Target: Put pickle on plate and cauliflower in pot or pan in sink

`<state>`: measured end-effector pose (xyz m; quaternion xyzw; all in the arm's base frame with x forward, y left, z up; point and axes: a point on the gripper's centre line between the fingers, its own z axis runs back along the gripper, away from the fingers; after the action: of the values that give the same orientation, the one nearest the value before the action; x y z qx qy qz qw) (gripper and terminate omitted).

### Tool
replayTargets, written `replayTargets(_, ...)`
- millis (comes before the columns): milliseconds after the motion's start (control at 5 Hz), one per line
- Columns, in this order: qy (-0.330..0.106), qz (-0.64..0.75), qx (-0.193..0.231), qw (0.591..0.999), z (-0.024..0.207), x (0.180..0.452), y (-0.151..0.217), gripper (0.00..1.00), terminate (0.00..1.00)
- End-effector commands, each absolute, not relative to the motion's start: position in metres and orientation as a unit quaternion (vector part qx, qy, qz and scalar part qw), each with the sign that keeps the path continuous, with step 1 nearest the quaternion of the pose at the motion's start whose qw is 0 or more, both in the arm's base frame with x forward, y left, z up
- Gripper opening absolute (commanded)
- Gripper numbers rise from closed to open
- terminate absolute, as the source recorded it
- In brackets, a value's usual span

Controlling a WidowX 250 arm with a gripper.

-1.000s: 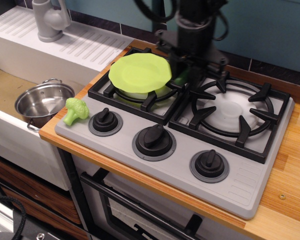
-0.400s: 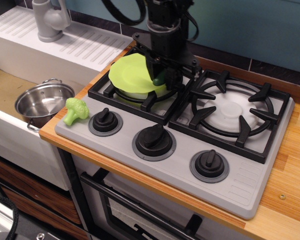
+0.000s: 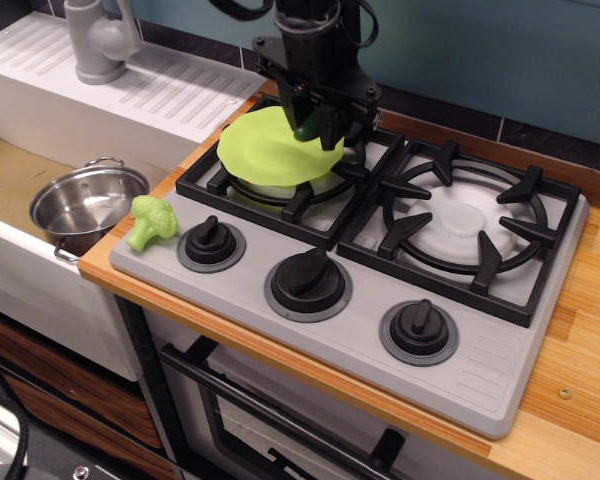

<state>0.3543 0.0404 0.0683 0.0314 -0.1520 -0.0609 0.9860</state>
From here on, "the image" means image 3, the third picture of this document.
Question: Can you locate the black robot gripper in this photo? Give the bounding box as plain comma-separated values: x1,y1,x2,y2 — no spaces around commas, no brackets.
252,24,381,151

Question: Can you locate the dark green toy pickle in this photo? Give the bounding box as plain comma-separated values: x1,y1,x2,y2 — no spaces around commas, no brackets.
294,112,319,142

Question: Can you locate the lime green plastic plate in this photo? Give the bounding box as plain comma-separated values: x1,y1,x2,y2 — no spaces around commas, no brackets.
217,106,344,186

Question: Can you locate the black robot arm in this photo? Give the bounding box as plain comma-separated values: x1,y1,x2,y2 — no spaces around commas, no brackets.
253,1,381,151

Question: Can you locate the light green toy cauliflower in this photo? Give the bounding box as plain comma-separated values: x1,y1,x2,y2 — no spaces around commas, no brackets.
126,195,179,251

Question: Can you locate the stainless steel pot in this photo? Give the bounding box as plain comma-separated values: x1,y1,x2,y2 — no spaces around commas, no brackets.
29,156,150,262

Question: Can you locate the white toy sink unit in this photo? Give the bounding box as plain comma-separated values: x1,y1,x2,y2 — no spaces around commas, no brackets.
0,13,263,381

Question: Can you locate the black left burner grate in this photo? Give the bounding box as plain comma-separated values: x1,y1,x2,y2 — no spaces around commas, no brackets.
176,129,405,250

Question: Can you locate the black burner grate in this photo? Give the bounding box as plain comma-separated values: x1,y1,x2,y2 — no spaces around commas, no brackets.
337,139,588,327
176,129,405,250

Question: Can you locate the black left stove knob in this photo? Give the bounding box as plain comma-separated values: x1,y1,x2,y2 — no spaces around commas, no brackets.
177,215,246,274

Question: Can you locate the black stove knob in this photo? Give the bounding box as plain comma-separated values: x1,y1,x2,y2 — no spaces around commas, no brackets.
379,299,459,367
177,215,246,274
264,248,353,323

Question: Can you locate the black middle stove knob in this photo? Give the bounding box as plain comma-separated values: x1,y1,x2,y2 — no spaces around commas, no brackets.
264,248,353,323

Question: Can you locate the grey toy stove top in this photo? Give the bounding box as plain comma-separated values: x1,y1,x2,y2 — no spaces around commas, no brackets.
108,94,591,441

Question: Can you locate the black right burner grate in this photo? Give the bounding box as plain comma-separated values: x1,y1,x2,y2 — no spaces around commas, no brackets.
337,139,588,327

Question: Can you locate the grey toy faucet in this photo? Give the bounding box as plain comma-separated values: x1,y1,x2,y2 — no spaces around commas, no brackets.
64,0,142,85

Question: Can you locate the black right stove knob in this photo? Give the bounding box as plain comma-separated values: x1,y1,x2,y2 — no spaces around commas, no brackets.
379,299,459,367

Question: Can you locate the toy oven door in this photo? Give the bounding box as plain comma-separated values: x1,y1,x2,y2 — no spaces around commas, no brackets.
159,337,497,479

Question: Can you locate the wooden drawer front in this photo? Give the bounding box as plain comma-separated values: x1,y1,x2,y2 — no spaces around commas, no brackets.
0,314,176,479

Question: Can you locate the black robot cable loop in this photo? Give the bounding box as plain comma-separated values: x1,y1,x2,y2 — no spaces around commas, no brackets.
207,0,281,24

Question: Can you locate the black braided cable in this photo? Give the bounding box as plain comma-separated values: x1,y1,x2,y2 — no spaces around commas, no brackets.
0,389,30,480

